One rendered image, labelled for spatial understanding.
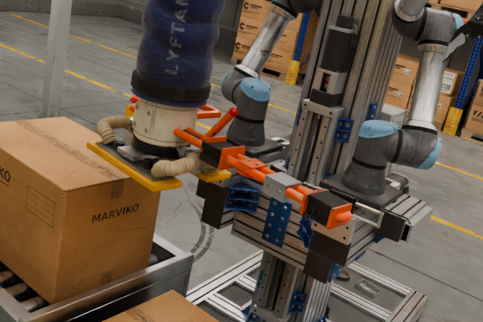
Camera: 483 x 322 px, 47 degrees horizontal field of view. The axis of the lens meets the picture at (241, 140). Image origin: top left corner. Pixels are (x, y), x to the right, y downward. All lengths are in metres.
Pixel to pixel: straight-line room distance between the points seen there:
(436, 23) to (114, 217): 1.23
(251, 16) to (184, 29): 8.48
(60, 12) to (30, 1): 7.27
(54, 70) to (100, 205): 3.22
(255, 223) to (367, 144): 0.54
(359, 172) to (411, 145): 0.19
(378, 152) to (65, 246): 1.03
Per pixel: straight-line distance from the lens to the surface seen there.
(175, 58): 1.49
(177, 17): 1.48
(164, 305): 1.95
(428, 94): 1.92
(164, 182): 1.49
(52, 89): 4.98
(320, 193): 1.27
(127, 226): 1.93
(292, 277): 2.25
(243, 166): 1.37
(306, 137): 2.07
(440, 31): 1.96
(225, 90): 2.19
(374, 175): 1.88
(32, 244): 1.91
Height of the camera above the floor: 1.65
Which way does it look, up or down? 17 degrees down
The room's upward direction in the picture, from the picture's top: 12 degrees clockwise
